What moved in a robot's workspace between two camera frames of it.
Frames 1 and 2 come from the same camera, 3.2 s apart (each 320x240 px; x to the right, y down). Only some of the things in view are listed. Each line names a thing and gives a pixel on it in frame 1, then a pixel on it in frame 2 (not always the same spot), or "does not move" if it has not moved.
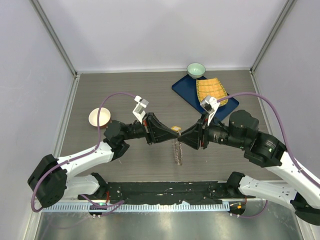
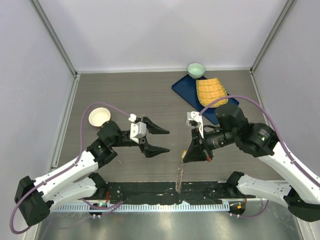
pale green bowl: [196, 70] does not move
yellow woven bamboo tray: [210, 87] does not move
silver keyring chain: [177, 151] -> [180, 177]
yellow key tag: [176, 128] -> [183, 154]
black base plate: [170, 192] does not move
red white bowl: [104, 117] does not move
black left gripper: [156, 131] -> [150, 150]
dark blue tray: [187, 89] does not move
